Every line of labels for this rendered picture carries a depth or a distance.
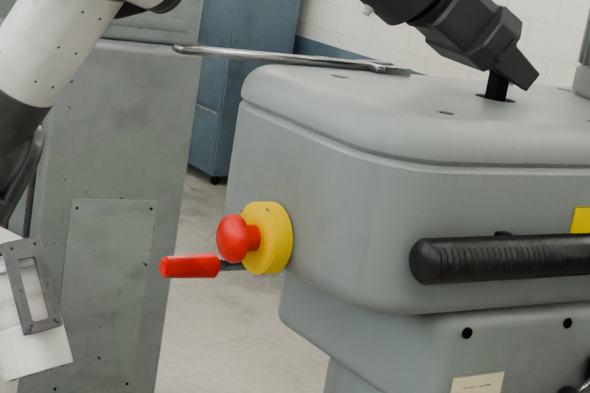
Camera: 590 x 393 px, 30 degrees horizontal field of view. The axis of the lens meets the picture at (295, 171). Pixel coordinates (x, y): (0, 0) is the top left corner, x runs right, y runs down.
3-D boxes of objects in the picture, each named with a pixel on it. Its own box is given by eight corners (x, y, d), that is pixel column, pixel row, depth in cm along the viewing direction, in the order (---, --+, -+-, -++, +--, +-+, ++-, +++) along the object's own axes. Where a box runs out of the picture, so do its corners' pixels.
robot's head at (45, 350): (-26, 390, 103) (32, 373, 98) (-52, 286, 105) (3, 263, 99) (30, 375, 109) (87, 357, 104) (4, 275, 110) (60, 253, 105)
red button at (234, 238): (231, 270, 88) (238, 222, 87) (206, 253, 91) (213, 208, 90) (265, 268, 90) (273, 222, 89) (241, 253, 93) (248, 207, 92)
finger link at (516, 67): (518, 95, 101) (473, 54, 99) (540, 67, 101) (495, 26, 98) (527, 98, 99) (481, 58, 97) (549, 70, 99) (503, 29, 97)
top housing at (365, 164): (361, 330, 82) (399, 121, 78) (195, 224, 103) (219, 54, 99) (737, 296, 109) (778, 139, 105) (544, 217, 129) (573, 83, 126)
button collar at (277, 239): (267, 284, 89) (278, 213, 87) (230, 260, 94) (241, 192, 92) (287, 283, 90) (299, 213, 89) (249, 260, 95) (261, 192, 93)
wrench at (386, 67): (185, 57, 94) (186, 46, 94) (166, 48, 98) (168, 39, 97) (410, 76, 107) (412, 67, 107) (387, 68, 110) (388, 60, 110)
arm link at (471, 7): (418, 72, 105) (327, -5, 101) (479, -8, 105) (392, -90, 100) (477, 97, 94) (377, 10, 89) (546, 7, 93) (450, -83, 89)
